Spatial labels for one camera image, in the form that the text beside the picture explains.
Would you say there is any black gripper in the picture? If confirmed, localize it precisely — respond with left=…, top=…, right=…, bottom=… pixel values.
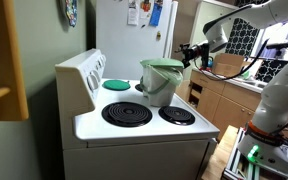
left=177, top=41, right=212, bottom=70

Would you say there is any white and green bin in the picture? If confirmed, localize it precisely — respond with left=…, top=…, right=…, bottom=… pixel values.
left=139, top=57, right=185, bottom=108

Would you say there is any tall white cabinet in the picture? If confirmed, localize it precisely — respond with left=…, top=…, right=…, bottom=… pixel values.
left=187, top=0, right=239, bottom=69

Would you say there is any brown cardboard box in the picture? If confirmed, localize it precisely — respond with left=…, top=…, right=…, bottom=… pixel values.
left=213, top=52, right=254, bottom=79

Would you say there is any blue paper flyer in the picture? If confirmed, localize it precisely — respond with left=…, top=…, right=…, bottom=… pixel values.
left=149, top=0, right=164, bottom=28

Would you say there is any black coil stove burner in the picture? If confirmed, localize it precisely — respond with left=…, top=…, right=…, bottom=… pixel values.
left=100, top=101, right=154, bottom=129
left=134, top=82, right=144, bottom=93
left=157, top=105, right=196, bottom=127

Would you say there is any paper with red picture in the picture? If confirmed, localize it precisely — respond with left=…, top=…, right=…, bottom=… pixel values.
left=139, top=0, right=154, bottom=20

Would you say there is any white refrigerator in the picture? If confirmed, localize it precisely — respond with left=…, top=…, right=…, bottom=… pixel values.
left=95, top=0, right=180, bottom=81

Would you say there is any wooden kitchen base cabinet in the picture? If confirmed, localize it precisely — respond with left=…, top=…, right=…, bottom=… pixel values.
left=187, top=69, right=288, bottom=143

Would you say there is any white paper note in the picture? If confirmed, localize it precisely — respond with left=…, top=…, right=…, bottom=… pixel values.
left=127, top=0, right=140, bottom=27

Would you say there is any green round lid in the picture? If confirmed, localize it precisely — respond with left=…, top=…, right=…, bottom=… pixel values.
left=102, top=78, right=132, bottom=92

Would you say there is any white electric stove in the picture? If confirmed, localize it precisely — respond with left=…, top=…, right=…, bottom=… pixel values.
left=54, top=48, right=221, bottom=180

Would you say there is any colourful hanging pot holder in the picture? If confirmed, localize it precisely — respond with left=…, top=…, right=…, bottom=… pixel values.
left=64, top=0, right=79, bottom=28

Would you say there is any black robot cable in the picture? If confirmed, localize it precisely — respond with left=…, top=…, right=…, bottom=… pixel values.
left=193, top=19, right=288, bottom=83

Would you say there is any black mounted camera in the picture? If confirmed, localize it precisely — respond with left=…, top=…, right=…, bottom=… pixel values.
left=265, top=40, right=288, bottom=58

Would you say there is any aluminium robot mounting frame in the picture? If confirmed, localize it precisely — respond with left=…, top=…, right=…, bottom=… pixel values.
left=222, top=127, right=288, bottom=180

